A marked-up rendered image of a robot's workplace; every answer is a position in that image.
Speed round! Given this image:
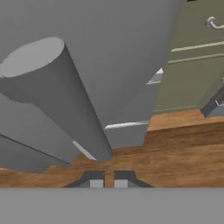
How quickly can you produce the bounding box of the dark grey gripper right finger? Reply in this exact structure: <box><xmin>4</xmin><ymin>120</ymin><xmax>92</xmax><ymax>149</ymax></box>
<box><xmin>113</xmin><ymin>170</ymin><xmax>155</xmax><ymax>189</ymax></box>

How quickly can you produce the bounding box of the olive green drawer front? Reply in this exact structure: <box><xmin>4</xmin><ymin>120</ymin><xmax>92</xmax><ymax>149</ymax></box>
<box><xmin>171</xmin><ymin>0</ymin><xmax>224</xmax><ymax>53</ymax></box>

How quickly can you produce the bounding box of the olive green cupboard door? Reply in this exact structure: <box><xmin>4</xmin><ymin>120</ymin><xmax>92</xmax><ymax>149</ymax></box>
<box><xmin>152</xmin><ymin>52</ymin><xmax>224</xmax><ymax>114</ymax></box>

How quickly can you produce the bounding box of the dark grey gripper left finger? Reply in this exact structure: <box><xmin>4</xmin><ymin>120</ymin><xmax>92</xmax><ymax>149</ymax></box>
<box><xmin>62</xmin><ymin>170</ymin><xmax>106</xmax><ymax>189</ymax></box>

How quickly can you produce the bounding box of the grey cylindrical fridge door handle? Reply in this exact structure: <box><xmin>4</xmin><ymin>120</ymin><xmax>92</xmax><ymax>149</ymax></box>
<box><xmin>0</xmin><ymin>36</ymin><xmax>114</xmax><ymax>162</ymax></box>

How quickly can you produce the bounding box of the silver drawer handle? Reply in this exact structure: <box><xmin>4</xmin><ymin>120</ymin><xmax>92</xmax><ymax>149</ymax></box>
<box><xmin>205</xmin><ymin>16</ymin><xmax>224</xmax><ymax>31</ymax></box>

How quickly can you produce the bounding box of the grey fridge door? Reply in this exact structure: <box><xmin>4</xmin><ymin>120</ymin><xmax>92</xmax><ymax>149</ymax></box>
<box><xmin>0</xmin><ymin>0</ymin><xmax>186</xmax><ymax>150</ymax></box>

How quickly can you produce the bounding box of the dark grey appliance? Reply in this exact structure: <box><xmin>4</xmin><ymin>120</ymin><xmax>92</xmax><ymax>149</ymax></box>
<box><xmin>199</xmin><ymin>87</ymin><xmax>224</xmax><ymax>119</ymax></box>

